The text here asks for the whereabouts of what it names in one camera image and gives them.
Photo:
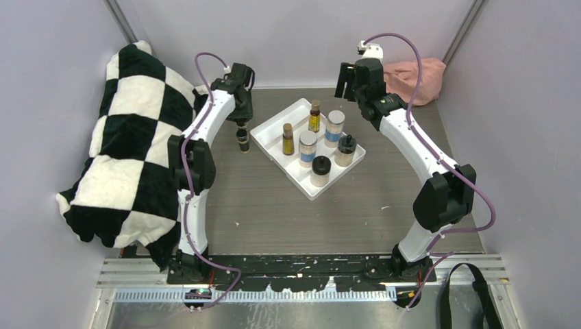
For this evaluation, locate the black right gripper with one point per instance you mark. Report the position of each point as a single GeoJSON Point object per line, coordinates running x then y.
{"type": "Point", "coordinates": [347, 75]}

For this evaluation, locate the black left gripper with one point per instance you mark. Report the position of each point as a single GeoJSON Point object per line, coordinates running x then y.
{"type": "Point", "coordinates": [246, 113]}

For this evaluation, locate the silver lid jar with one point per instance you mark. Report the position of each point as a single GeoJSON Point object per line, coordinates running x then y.
{"type": "Point", "coordinates": [334, 128]}
{"type": "Point", "coordinates": [307, 148]}

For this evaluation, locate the yellow oil bottle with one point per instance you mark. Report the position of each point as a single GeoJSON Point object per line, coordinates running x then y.
{"type": "Point", "coordinates": [287, 140]}
{"type": "Point", "coordinates": [314, 118]}

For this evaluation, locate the black cap jar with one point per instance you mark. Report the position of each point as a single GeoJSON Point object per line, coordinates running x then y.
{"type": "Point", "coordinates": [320, 174]}
{"type": "Point", "coordinates": [345, 150]}

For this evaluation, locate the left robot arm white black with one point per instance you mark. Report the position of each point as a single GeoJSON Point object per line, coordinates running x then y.
{"type": "Point", "coordinates": [192, 164]}

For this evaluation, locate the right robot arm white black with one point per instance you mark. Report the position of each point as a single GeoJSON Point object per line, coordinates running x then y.
{"type": "Point", "coordinates": [445, 196]}

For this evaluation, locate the white divided plastic tray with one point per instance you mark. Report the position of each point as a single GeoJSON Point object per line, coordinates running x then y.
{"type": "Point", "coordinates": [268, 136]}

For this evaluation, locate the black white checkered blanket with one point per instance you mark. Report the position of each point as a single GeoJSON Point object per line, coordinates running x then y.
{"type": "Point", "coordinates": [126, 193]}

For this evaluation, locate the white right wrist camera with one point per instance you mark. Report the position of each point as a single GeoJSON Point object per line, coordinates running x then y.
{"type": "Point", "coordinates": [370, 50]}

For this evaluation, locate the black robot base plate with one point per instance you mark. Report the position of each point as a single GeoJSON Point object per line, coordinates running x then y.
{"type": "Point", "coordinates": [299, 272]}

